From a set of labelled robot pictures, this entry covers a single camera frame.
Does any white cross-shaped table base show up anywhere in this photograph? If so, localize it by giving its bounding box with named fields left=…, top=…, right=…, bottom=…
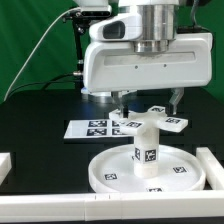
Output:
left=109, top=106, right=188, bottom=136

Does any white camera cable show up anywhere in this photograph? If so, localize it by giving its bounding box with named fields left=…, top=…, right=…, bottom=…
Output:
left=2, top=7, right=82, bottom=103

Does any white round table top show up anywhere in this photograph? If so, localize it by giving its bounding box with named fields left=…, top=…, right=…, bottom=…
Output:
left=88, top=144, right=206, bottom=193

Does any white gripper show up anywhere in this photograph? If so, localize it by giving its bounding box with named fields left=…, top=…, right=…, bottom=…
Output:
left=83, top=33, right=212, bottom=118

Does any white fence rail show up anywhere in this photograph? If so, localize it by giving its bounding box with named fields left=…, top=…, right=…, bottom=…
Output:
left=196, top=147, right=224, bottom=190
left=0, top=190, right=224, bottom=223
left=0, top=153, right=12, bottom=185

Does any black camera on stand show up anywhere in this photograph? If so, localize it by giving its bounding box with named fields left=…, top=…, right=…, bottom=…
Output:
left=62, top=6, right=112, bottom=72

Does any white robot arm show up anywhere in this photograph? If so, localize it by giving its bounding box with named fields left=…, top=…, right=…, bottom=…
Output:
left=73, top=0, right=212, bottom=111

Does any black base cable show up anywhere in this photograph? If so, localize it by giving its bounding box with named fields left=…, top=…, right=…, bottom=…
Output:
left=6, top=71, right=88, bottom=98

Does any white front fence rail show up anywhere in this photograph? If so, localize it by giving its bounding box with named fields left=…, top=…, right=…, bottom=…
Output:
left=0, top=190, right=224, bottom=223

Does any white fiducial marker sheet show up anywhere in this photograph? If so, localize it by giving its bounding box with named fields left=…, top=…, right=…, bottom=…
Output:
left=64, top=119, right=126, bottom=140

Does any white right fence rail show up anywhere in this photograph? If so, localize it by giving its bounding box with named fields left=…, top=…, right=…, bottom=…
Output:
left=196, top=147, right=224, bottom=190

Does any white left fence rail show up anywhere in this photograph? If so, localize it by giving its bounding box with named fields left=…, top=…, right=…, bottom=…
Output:
left=0, top=153, right=12, bottom=185

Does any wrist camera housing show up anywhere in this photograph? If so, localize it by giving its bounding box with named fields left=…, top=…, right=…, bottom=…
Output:
left=89, top=13, right=143, bottom=42

